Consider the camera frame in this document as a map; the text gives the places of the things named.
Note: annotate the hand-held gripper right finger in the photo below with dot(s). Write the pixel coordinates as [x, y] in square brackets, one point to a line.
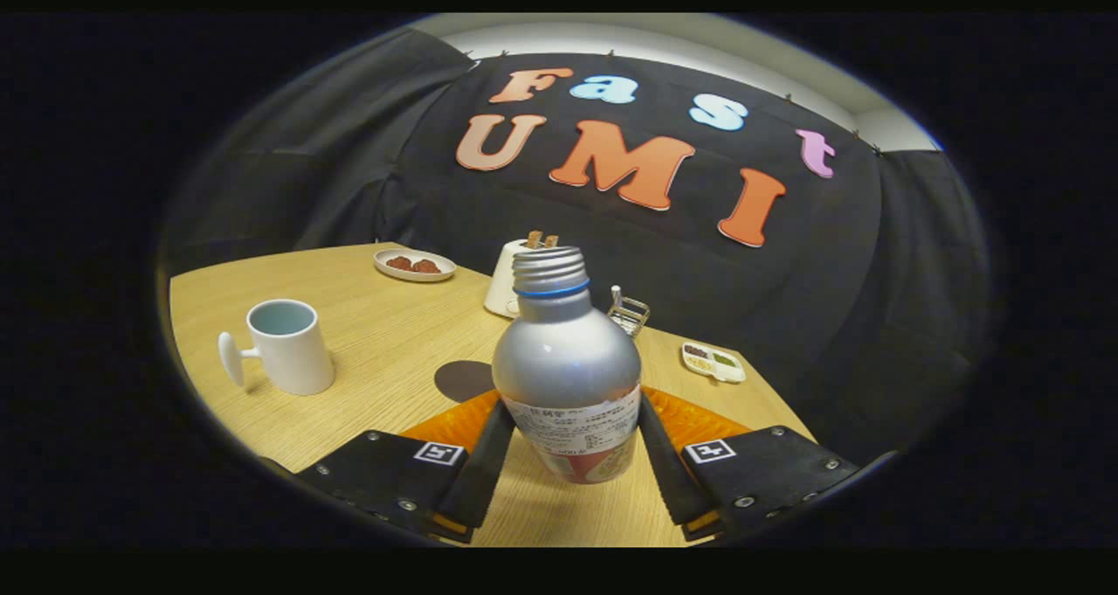
[664, 473]

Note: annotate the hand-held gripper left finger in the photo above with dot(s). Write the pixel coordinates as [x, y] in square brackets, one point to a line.
[485, 477]

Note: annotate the dark brown round coaster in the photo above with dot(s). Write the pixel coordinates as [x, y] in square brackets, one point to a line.
[463, 381]

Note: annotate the silver bottle with label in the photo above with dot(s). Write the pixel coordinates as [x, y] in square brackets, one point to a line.
[566, 372]

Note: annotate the white cup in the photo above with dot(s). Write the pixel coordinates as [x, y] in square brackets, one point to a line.
[297, 359]

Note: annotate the white divided dish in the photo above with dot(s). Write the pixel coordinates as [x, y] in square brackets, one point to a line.
[712, 372]

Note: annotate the wooden table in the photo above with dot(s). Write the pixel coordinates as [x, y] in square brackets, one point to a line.
[384, 333]

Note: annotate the white toaster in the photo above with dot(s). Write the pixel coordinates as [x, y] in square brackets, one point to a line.
[501, 285]

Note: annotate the brown food piece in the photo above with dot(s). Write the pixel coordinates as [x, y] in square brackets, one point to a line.
[399, 263]
[426, 266]

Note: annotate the white round plate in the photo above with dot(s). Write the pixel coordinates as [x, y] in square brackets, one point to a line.
[393, 272]

